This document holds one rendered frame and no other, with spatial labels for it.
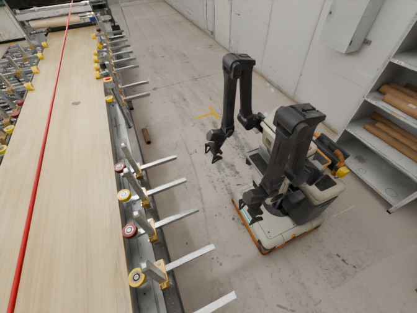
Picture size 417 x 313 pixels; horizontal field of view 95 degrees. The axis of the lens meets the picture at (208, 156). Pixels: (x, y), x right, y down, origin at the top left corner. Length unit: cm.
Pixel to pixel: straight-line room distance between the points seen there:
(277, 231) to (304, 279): 48
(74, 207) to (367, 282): 235
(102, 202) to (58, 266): 37
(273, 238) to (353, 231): 93
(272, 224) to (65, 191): 162
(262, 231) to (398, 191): 158
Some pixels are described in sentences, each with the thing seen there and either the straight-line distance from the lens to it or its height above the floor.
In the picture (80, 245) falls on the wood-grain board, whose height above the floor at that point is 90.
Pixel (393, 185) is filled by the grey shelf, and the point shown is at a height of 14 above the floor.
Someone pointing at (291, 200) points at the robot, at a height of 75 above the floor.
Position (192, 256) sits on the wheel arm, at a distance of 120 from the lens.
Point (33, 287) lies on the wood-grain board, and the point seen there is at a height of 90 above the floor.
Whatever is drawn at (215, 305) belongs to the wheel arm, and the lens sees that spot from 113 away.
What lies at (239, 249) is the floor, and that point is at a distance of 206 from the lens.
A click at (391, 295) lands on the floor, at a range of 244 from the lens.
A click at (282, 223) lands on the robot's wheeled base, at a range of 191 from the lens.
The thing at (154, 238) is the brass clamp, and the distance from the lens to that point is 125.
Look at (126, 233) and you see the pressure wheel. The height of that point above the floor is 90.
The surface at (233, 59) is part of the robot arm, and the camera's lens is 91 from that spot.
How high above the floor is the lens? 198
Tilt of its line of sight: 50 degrees down
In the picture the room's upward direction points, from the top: 4 degrees counter-clockwise
